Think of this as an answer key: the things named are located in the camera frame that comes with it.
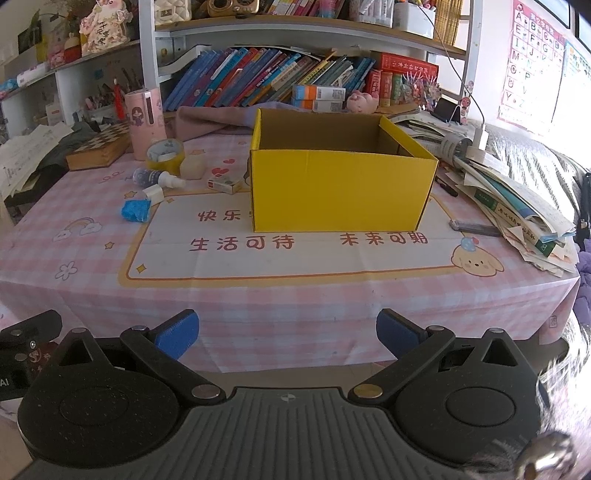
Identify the red pen with white cap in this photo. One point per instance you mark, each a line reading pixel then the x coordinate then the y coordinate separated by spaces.
pixel 119 99

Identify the pile of books and papers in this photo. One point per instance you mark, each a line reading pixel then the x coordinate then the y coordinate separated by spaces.
pixel 503 194

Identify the white storage box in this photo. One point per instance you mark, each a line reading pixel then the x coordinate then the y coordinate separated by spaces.
pixel 413 21

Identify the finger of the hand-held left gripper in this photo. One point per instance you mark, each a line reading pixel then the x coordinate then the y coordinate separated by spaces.
pixel 32 325

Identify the blue white spray bottle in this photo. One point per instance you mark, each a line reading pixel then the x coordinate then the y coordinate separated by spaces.
pixel 152 177

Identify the pink pig paper sign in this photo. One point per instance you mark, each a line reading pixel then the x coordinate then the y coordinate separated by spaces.
pixel 104 27

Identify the dark grey cloth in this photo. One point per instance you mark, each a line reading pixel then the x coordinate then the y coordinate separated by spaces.
pixel 64 143

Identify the person's fuzzy grey clothing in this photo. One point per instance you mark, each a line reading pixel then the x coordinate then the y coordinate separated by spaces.
pixel 568 369

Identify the yellow cardboard box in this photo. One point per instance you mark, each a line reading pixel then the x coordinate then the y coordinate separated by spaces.
pixel 341 189

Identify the gold retro radio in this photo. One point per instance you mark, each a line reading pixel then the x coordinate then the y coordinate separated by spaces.
pixel 228 7

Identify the set of red dictionaries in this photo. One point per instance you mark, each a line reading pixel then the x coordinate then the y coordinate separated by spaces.
pixel 401 62

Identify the beige rectangular block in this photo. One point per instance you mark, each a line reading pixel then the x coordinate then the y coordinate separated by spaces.
pixel 191 166

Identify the yellow tape roll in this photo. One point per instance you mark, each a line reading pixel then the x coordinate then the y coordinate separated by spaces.
pixel 157 167

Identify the mauve lavender cloth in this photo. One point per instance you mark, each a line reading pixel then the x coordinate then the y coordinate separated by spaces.
pixel 207 120

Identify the dark bag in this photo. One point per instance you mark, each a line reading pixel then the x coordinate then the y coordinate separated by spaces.
pixel 584 207

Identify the light blue whistle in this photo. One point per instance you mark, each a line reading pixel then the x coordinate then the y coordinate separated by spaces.
pixel 135 210

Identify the white tissue pack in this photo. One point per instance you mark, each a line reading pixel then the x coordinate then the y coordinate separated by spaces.
pixel 32 74

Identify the orange blue carton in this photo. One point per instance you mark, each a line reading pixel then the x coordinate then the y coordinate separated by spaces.
pixel 318 105
pixel 318 91

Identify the white quilted bag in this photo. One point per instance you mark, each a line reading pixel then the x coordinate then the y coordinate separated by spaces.
pixel 171 11

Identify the white charger plug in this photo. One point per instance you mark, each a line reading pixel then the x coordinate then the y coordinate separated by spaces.
pixel 153 193

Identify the white cubby shelf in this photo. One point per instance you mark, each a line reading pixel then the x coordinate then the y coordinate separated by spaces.
pixel 64 87

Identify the white sheet music papers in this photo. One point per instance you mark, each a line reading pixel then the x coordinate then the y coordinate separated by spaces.
pixel 27 152

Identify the pink pig toy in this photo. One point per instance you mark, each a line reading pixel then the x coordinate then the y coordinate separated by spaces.
pixel 362 102

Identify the row of blue spined books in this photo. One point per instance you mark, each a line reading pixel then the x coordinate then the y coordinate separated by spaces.
pixel 249 76

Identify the colourful spiky ornament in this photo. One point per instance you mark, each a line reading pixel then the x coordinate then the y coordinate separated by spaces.
pixel 420 90

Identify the small black stand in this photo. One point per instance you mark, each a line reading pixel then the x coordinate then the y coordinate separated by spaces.
pixel 445 110

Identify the black framed wall picture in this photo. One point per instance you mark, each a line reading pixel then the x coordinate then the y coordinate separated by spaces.
pixel 554 11
pixel 584 25

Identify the grey utility knife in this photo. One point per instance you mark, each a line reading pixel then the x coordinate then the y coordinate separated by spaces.
pixel 475 227

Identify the white power adapter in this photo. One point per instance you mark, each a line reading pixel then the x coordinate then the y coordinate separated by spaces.
pixel 480 137

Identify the pink printed tablecloth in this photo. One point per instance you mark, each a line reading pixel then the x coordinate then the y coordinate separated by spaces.
pixel 277 286

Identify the brown kraft notebook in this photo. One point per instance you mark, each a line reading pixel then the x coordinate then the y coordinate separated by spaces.
pixel 397 110

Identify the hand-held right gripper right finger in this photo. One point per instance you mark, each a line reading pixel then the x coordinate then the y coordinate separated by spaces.
pixel 397 334

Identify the white wooden bookshelf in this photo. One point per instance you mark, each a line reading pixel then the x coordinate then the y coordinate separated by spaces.
pixel 147 46

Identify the small red white box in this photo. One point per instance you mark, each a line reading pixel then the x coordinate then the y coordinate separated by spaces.
pixel 224 183

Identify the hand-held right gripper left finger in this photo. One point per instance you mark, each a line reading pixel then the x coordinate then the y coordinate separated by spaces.
pixel 178 334

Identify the pen holder with pens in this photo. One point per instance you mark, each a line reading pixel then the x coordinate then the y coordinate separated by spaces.
pixel 99 99

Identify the row of assorted small books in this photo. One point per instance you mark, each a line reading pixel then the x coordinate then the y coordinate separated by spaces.
pixel 300 7

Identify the black pen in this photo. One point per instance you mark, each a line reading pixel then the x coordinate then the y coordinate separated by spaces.
pixel 447 186

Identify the thick white paged book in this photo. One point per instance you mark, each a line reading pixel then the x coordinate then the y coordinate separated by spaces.
pixel 178 62

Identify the alphabet wall poster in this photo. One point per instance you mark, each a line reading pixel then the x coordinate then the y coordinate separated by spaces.
pixel 531 64

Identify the pink cylinder container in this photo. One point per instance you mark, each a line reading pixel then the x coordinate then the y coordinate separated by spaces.
pixel 145 124

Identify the wooden chess board box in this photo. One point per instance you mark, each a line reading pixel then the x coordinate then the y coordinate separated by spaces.
pixel 97 147

